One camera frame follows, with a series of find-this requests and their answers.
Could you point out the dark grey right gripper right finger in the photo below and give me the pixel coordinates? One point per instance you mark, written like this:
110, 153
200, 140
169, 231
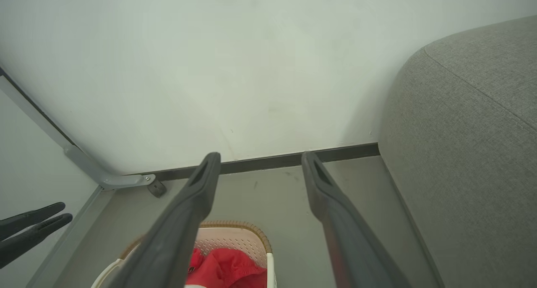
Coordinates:
348, 246

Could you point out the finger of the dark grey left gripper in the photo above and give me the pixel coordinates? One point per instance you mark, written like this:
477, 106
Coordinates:
29, 218
29, 239

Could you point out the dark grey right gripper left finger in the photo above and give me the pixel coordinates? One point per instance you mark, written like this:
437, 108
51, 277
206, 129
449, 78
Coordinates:
168, 237

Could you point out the red shorts with white trim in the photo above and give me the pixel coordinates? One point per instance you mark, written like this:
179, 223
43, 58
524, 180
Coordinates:
230, 267

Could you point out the cream plastic laundry basket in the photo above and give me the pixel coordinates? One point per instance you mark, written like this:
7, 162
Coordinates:
235, 237

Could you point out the black caster wheel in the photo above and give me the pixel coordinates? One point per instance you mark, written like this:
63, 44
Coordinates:
157, 189

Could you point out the black baseboard strip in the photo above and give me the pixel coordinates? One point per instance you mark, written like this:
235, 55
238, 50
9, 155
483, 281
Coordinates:
272, 161

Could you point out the grey partition panel frame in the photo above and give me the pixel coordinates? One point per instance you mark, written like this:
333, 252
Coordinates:
69, 242

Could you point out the grey metal partition foot bracket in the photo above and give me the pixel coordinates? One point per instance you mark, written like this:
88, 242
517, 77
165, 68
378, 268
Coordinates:
109, 181

